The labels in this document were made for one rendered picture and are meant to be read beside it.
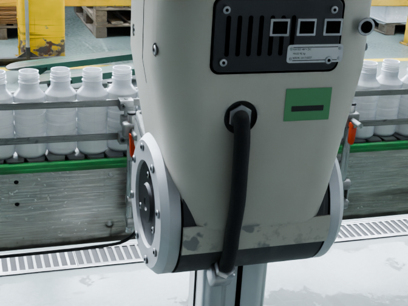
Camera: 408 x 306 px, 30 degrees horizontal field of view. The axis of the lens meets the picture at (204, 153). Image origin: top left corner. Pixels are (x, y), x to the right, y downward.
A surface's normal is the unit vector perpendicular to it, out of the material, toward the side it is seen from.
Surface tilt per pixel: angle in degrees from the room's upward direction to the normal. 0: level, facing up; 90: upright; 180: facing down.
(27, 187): 90
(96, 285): 0
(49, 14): 90
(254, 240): 99
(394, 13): 91
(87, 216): 90
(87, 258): 0
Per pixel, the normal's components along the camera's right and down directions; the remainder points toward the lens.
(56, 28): 0.29, 0.37
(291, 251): 0.22, 0.79
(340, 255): 0.06, -0.93
